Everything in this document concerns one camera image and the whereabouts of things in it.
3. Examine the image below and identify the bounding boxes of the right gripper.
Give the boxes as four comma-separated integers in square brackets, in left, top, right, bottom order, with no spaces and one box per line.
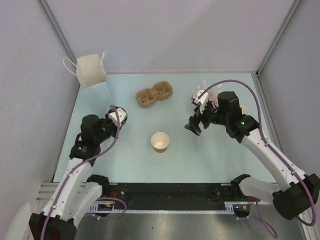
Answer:
[184,99,229,136]

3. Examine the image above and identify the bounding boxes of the single brown paper cup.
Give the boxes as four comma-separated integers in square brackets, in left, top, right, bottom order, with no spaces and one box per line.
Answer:
[150,132,170,153]

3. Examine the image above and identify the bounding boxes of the light blue paper bag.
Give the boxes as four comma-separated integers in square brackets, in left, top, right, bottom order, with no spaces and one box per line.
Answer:
[62,49,112,111]

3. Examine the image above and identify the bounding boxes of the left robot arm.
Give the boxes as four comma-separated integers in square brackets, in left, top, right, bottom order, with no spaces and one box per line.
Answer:
[28,105,128,240]

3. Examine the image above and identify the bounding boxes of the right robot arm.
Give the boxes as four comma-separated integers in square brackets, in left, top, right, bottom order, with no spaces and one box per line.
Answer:
[185,90,320,220]

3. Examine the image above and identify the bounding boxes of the stacked brown pulp carriers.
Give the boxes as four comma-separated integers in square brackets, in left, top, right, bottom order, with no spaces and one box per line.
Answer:
[135,81,173,108]

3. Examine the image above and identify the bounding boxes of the stack of paper cups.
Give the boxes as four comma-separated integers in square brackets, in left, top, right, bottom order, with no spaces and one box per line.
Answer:
[240,105,250,115]

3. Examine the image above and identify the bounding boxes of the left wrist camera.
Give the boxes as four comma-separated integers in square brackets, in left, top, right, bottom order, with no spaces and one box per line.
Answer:
[107,106,128,127]

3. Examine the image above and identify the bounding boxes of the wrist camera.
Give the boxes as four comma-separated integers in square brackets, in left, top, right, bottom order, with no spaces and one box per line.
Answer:
[107,106,128,127]
[191,89,209,114]

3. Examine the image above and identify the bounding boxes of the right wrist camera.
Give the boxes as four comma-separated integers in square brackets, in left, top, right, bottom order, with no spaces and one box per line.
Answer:
[191,89,209,114]

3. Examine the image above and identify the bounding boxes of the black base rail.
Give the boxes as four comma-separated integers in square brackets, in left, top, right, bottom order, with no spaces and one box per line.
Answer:
[102,183,252,213]

